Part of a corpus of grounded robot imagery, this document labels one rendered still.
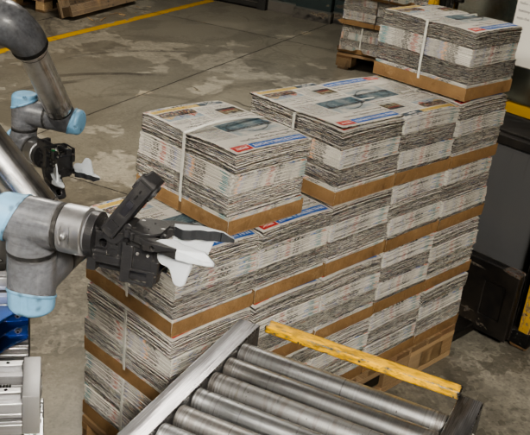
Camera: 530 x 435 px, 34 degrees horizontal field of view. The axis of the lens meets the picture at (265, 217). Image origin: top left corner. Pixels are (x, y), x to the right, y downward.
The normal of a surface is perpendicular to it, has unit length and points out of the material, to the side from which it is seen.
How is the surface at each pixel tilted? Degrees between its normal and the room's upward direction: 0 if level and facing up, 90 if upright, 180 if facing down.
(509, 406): 0
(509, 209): 90
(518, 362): 0
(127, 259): 84
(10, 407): 90
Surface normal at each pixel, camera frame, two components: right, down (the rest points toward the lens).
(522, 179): -0.71, 0.22
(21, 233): -0.22, 0.37
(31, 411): 0.21, 0.42
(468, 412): 0.11, -0.91
